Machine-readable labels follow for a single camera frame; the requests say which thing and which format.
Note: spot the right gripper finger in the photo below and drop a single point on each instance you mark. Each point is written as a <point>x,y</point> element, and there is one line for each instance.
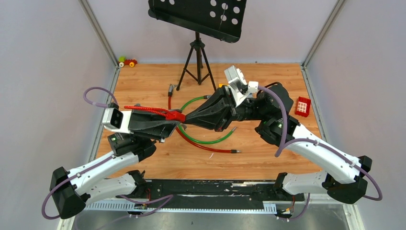
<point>217,120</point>
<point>215,106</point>

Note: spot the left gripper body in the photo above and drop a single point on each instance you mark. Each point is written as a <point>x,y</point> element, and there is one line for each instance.
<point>130,125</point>

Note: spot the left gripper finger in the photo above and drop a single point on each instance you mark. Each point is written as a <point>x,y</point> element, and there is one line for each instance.
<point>153,130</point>
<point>146,117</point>

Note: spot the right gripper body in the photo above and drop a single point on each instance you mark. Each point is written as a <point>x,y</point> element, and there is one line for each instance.
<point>236,115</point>

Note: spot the red padlock with thin cable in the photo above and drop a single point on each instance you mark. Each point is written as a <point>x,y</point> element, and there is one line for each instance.
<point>168,114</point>

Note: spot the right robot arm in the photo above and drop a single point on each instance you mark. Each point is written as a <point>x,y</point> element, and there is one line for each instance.
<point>343,177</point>

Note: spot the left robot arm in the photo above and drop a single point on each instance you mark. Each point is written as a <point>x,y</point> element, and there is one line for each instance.
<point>72,190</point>

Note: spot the toy car red green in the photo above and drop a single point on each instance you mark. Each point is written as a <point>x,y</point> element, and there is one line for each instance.
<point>123,61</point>

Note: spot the red window block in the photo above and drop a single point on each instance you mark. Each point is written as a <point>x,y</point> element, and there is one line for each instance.
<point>303,106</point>

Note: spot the black music stand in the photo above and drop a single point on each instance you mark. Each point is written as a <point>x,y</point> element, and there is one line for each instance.
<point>220,19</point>

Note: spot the green cable lock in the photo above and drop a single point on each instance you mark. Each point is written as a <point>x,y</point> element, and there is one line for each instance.
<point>182,129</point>

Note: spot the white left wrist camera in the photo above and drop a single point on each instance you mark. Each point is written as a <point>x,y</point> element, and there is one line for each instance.
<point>115,120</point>

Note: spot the thick red cable lock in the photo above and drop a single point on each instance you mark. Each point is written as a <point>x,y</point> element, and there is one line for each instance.
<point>170,93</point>

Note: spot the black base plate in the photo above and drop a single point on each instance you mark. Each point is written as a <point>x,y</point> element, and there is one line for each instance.
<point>214,194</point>

